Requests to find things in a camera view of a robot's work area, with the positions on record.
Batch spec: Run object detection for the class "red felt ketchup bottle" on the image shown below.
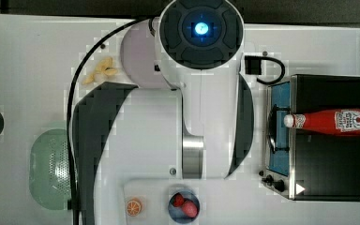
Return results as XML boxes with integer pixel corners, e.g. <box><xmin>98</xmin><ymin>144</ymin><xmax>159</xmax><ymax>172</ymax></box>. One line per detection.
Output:
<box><xmin>283</xmin><ymin>109</ymin><xmax>360</xmax><ymax>136</ymax></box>

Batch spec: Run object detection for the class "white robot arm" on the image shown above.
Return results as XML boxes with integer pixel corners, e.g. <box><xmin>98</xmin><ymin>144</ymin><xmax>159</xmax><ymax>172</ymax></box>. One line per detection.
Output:
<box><xmin>69</xmin><ymin>0</ymin><xmax>254</xmax><ymax>225</ymax></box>

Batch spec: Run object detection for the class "black toy oven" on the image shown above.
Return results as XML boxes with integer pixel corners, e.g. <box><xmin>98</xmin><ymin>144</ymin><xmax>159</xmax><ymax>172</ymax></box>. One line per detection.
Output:
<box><xmin>259</xmin><ymin>74</ymin><xmax>360</xmax><ymax>202</ymax></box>

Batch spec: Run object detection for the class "pink round plate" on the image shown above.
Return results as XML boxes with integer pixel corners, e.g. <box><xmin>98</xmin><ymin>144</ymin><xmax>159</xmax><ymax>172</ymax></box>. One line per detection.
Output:
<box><xmin>120</xmin><ymin>20</ymin><xmax>169</xmax><ymax>89</ymax></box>

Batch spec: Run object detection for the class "red strawberry toy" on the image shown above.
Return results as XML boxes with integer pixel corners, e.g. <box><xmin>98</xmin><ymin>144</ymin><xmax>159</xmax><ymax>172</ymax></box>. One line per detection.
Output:
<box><xmin>172</xmin><ymin>193</ymin><xmax>185</xmax><ymax>207</ymax></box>
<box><xmin>181</xmin><ymin>201</ymin><xmax>198</xmax><ymax>218</ymax></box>

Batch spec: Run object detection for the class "blue bowl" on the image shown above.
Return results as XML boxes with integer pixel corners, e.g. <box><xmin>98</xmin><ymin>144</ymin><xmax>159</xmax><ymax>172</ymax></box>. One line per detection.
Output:
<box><xmin>167</xmin><ymin>188</ymin><xmax>201</xmax><ymax>224</ymax></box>

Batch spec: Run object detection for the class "orange slice toy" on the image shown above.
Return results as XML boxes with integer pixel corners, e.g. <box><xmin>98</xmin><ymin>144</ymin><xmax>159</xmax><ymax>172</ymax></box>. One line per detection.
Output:
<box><xmin>126</xmin><ymin>198</ymin><xmax>143</xmax><ymax>217</ymax></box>

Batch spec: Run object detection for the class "green perforated colander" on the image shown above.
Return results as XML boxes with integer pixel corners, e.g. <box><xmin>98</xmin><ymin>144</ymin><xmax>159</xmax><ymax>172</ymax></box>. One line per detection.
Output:
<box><xmin>29</xmin><ymin>128</ymin><xmax>71</xmax><ymax>210</ymax></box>

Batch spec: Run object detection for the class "black plug with cable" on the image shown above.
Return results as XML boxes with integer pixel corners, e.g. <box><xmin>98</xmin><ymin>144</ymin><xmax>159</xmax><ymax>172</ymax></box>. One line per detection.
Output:
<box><xmin>244</xmin><ymin>55</ymin><xmax>286</xmax><ymax>85</ymax></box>

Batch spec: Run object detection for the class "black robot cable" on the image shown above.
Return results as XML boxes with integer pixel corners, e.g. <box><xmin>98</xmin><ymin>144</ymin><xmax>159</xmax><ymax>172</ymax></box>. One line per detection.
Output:
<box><xmin>66</xmin><ymin>17</ymin><xmax>158</xmax><ymax>225</ymax></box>

